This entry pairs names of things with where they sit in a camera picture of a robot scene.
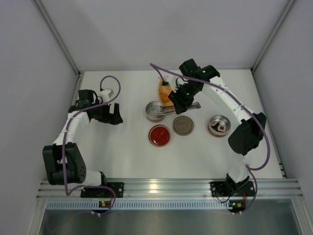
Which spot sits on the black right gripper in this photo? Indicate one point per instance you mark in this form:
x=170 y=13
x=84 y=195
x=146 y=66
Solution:
x=179 y=102

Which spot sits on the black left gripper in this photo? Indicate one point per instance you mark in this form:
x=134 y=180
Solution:
x=109 y=113

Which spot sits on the metal tongs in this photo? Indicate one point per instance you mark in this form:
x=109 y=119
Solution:
x=168 y=110

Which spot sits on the sushi roll black white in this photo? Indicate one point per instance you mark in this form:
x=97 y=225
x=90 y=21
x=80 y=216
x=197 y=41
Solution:
x=214 y=122

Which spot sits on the sushi piece with red top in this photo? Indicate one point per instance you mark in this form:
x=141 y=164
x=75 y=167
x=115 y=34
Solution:
x=222 y=128

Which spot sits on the orange fried food piece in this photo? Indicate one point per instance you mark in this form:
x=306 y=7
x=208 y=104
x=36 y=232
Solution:
x=165 y=100
x=160 y=114

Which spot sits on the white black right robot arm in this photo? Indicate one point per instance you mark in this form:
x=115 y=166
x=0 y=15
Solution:
x=248 y=127

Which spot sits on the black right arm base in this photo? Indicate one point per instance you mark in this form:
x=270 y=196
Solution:
x=226 y=189

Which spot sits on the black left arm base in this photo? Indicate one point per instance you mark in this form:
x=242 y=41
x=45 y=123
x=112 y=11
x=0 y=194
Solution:
x=111 y=189

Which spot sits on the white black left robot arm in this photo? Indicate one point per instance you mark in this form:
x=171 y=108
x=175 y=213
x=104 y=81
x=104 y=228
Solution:
x=65 y=151

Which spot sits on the woven bamboo basket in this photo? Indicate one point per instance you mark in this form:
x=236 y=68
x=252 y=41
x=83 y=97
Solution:
x=163 y=91

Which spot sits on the grey round metal container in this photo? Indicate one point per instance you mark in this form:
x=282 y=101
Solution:
x=150 y=112

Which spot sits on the red round lid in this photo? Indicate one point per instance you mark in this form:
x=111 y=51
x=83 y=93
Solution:
x=159 y=135

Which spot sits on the red round metal container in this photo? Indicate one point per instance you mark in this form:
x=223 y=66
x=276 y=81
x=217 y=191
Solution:
x=222 y=121

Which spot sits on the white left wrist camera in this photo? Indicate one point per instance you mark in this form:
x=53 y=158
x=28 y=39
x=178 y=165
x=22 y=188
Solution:
x=106 y=95

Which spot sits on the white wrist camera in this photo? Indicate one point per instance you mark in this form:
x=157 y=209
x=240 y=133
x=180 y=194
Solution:
x=170 y=81
x=106 y=95

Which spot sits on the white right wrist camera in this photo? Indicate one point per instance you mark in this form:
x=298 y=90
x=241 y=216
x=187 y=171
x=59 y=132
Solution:
x=170 y=81

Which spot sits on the aluminium mounting rail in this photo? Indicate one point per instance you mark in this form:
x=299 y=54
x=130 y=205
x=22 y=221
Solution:
x=163 y=189

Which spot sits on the slotted grey cable duct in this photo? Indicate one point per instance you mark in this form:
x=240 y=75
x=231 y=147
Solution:
x=138 y=205

